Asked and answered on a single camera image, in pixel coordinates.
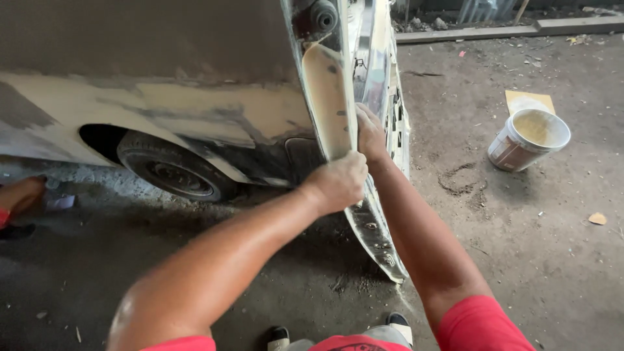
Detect black car wheel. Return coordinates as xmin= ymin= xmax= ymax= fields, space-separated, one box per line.
xmin=116 ymin=130 xmax=239 ymax=203

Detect concrete curb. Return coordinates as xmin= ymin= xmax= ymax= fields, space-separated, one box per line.
xmin=395 ymin=17 xmax=624 ymax=45

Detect person's right hand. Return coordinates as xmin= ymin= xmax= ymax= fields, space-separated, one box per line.
xmin=355 ymin=102 xmax=392 ymax=164

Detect white plastic putty bucket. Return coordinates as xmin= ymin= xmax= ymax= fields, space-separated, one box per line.
xmin=487 ymin=108 xmax=571 ymax=173

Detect brown cardboard sheet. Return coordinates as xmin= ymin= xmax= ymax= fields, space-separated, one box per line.
xmin=504 ymin=90 xmax=556 ymax=117

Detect crumpled white paper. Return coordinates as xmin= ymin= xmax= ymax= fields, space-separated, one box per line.
xmin=46 ymin=194 xmax=77 ymax=211

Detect person's black shoe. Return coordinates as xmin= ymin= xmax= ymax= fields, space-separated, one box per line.
xmin=386 ymin=312 xmax=414 ymax=348
xmin=266 ymin=326 xmax=291 ymax=351

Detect person's black right shoe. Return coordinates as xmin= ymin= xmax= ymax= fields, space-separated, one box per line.
xmin=386 ymin=312 xmax=414 ymax=348

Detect person's left hand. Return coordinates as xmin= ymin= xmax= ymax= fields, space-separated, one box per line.
xmin=299 ymin=150 xmax=369 ymax=216

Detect sanded grey car body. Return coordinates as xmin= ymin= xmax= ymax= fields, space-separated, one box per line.
xmin=0 ymin=0 xmax=360 ymax=197

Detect heap of rubble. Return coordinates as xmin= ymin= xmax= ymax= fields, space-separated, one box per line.
xmin=391 ymin=0 xmax=624 ymax=33

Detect person's red shirt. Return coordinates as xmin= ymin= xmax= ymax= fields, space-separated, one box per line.
xmin=140 ymin=295 xmax=537 ymax=351

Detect shiny silver car bumper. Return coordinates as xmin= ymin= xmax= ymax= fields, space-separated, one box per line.
xmin=344 ymin=0 xmax=411 ymax=284

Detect person's black left shoe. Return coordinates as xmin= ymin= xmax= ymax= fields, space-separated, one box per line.
xmin=266 ymin=326 xmax=291 ymax=351

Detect person's grey trousers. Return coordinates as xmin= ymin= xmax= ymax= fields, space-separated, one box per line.
xmin=287 ymin=324 xmax=414 ymax=351

